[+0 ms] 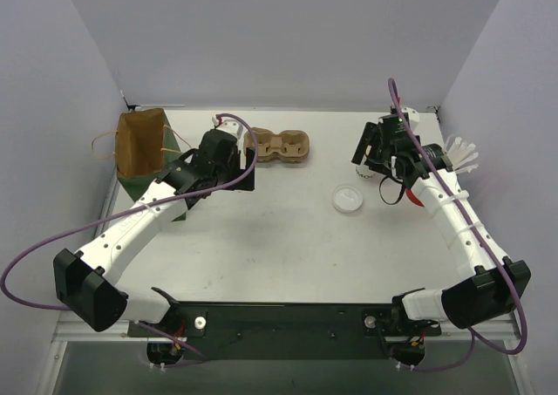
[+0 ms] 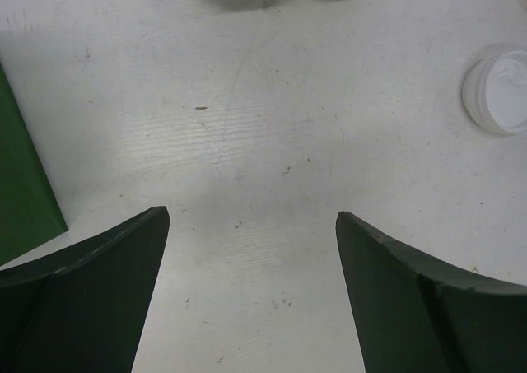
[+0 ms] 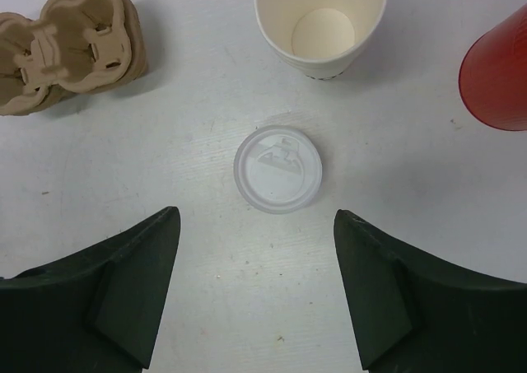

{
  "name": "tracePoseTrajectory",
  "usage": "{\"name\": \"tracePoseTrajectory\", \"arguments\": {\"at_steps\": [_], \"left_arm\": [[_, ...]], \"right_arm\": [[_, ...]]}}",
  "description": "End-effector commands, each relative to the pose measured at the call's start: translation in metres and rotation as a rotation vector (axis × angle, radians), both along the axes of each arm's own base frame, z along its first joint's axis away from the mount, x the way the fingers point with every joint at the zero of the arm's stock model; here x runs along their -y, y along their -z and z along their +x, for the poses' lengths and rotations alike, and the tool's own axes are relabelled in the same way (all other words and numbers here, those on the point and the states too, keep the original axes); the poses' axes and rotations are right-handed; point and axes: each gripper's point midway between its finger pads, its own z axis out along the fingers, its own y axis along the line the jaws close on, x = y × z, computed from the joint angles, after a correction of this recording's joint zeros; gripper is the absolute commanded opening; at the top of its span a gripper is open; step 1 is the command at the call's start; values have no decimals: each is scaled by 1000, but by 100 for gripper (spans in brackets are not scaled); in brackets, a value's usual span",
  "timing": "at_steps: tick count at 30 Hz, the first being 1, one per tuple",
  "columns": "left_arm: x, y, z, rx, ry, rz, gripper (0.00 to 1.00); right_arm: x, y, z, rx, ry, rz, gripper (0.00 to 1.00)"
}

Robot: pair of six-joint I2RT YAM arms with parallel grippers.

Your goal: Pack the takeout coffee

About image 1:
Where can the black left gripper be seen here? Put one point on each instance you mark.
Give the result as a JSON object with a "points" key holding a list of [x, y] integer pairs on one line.
{"points": [[243, 173]]}

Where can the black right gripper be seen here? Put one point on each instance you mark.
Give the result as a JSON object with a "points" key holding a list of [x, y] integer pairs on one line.
{"points": [[368, 146]]}

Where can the white paper cup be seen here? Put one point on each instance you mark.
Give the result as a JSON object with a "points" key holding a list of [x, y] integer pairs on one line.
{"points": [[365, 173]]}

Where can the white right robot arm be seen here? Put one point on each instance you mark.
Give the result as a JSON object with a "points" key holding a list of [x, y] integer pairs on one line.
{"points": [[489, 281]]}

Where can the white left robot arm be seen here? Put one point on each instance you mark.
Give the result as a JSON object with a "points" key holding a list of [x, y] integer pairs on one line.
{"points": [[86, 280]]}

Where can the brown cardboard cup carrier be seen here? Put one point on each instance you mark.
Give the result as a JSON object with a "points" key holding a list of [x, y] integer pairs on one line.
{"points": [[292, 146]]}

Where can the translucent plastic lid on table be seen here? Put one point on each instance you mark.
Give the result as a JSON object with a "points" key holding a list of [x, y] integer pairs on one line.
{"points": [[346, 199]]}

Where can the red cup with straws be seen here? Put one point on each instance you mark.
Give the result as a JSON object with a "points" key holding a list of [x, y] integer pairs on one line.
{"points": [[462, 154]]}

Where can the green paper bag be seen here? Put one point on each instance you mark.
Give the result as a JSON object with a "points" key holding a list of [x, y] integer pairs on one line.
{"points": [[144, 142]]}

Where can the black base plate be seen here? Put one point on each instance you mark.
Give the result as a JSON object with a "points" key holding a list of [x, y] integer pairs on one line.
{"points": [[286, 331]]}

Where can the aluminium rail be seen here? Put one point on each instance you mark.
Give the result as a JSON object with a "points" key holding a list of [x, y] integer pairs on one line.
{"points": [[70, 329]]}

